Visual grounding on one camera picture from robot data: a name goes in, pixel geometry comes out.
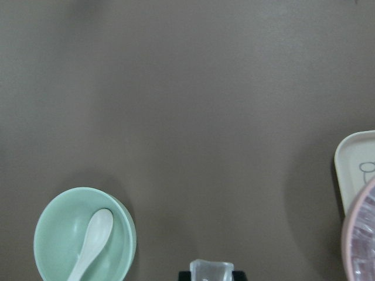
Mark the white ceramic spoon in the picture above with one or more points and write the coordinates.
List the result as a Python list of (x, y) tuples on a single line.
[(96, 237)]

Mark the cream rectangular tray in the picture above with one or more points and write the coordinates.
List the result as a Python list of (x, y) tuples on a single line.
[(354, 165)]

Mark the mint green bowl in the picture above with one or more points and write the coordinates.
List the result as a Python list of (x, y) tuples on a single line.
[(60, 232)]

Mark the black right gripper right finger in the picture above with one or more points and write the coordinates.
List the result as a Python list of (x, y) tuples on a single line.
[(238, 276)]

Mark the pink bowl with ice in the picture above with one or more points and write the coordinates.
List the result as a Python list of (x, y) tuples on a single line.
[(357, 243)]

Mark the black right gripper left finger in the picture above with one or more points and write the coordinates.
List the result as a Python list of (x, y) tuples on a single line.
[(184, 276)]

